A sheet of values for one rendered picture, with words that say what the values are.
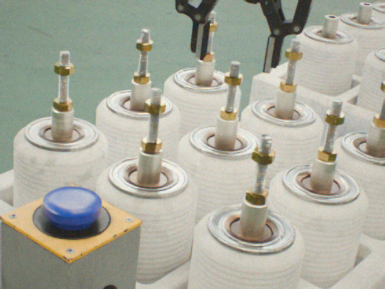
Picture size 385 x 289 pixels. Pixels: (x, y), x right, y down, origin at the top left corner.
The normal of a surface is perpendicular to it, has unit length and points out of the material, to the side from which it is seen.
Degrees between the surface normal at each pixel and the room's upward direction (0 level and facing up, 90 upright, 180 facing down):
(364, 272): 0
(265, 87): 90
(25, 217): 0
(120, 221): 0
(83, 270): 90
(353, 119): 90
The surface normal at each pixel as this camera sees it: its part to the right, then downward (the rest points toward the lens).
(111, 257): 0.77, 0.35
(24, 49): 0.10, -0.89
